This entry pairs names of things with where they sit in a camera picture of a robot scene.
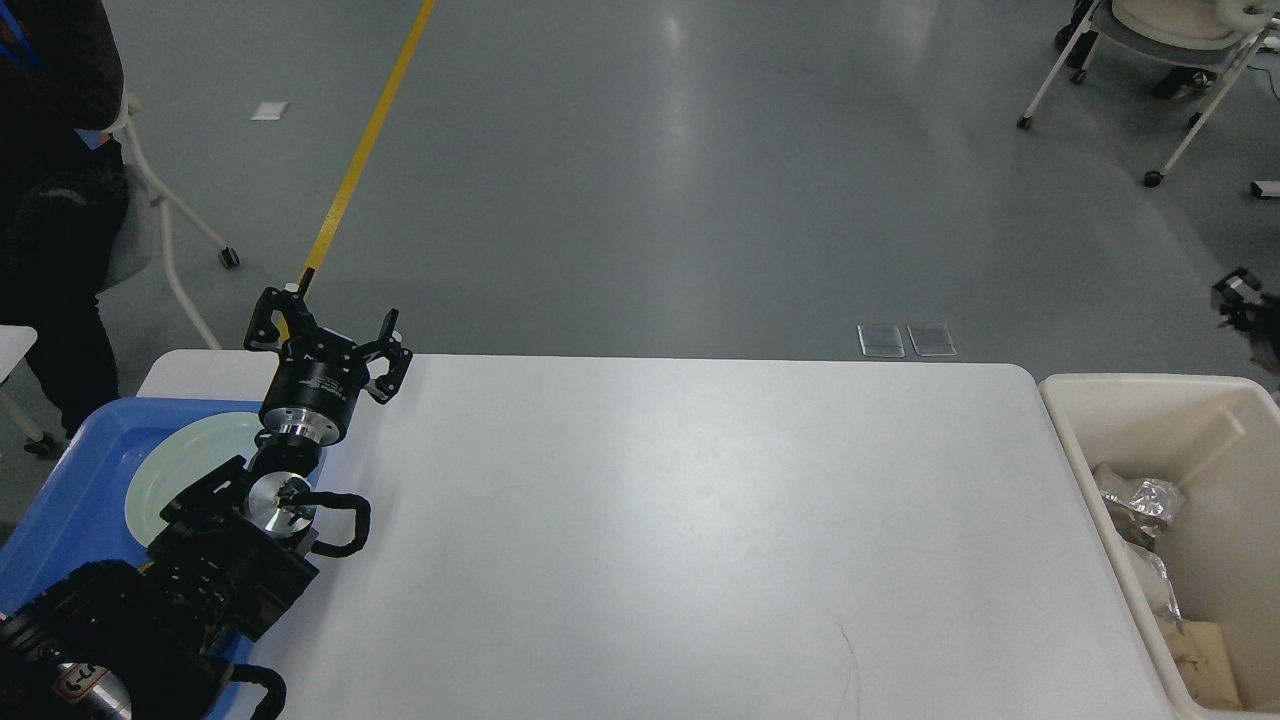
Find person in dark clothes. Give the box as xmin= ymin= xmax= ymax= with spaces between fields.
xmin=1 ymin=1 xmax=131 ymax=438

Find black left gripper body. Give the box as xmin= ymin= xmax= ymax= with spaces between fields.
xmin=259 ymin=355 xmax=371 ymax=445

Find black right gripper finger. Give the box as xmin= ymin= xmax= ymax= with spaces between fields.
xmin=1212 ymin=268 xmax=1261 ymax=327

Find aluminium foil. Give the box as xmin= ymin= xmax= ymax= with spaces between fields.
xmin=1092 ymin=462 xmax=1188 ymax=551

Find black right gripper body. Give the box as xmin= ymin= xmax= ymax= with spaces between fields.
xmin=1245 ymin=296 xmax=1279 ymax=377

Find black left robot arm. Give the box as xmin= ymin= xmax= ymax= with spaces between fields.
xmin=3 ymin=273 xmax=413 ymax=719

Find clear plastic bottle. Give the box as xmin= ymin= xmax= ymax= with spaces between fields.
xmin=1125 ymin=542 xmax=1183 ymax=630

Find brown paper bag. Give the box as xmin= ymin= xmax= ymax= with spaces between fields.
xmin=1157 ymin=618 xmax=1243 ymax=711

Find beige plastic bin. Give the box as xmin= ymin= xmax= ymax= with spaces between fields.
xmin=1039 ymin=373 xmax=1279 ymax=719

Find white office chair left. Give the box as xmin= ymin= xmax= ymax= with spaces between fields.
xmin=100 ymin=88 xmax=241 ymax=351

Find green plate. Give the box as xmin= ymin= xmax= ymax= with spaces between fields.
xmin=124 ymin=411 xmax=262 ymax=547

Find white paper on floor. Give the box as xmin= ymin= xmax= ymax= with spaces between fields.
xmin=250 ymin=101 xmax=291 ymax=122

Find white office chair right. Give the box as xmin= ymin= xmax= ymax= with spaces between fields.
xmin=1018 ymin=1 xmax=1277 ymax=188

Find floor socket plate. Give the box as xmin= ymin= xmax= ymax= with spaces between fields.
xmin=906 ymin=322 xmax=957 ymax=357
xmin=858 ymin=323 xmax=906 ymax=359

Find floor socket plate left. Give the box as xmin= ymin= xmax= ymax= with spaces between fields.
xmin=858 ymin=323 xmax=906 ymax=359

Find white office chair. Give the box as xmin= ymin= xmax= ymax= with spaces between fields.
xmin=1018 ymin=1 xmax=1277 ymax=188
xmin=100 ymin=88 xmax=241 ymax=351

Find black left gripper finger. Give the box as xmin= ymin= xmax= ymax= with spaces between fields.
xmin=244 ymin=268 xmax=323 ymax=361
xmin=352 ymin=307 xmax=413 ymax=405

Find blue plastic tray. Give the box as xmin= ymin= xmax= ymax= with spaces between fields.
xmin=3 ymin=400 xmax=252 ymax=664

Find person's feet under chair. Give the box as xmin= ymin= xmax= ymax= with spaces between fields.
xmin=1053 ymin=1 xmax=1219 ymax=100

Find floor socket plate right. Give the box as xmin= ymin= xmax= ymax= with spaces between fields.
xmin=906 ymin=322 xmax=957 ymax=357

